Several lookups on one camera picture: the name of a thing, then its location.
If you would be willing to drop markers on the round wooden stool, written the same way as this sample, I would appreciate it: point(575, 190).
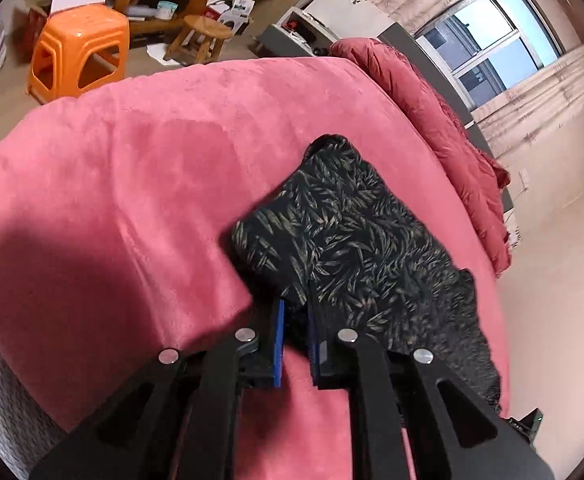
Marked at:
point(202, 35)

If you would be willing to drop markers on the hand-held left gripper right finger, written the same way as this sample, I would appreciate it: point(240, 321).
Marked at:
point(315, 350)

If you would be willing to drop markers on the grey bed sheet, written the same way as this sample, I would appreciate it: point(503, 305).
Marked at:
point(1, 395)

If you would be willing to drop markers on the window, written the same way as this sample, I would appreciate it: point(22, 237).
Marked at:
point(492, 45)

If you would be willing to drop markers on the white bedside cabinet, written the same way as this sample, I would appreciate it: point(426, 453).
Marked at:
point(322, 15)

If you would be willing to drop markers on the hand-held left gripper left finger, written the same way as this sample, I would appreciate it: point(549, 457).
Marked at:
point(279, 340)

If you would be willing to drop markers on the pink bed blanket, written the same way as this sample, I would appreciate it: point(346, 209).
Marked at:
point(171, 185)

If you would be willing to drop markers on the grey bed headboard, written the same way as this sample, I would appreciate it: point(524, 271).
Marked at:
point(422, 65)

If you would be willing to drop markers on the orange plastic stool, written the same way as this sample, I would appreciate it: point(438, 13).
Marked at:
point(77, 50)

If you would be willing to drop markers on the black leaf-print pants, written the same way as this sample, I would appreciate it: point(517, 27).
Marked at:
point(357, 240)

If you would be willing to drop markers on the white product box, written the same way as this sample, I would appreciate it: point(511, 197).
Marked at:
point(231, 12)

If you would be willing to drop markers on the red quilt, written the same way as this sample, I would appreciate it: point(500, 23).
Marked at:
point(442, 125)

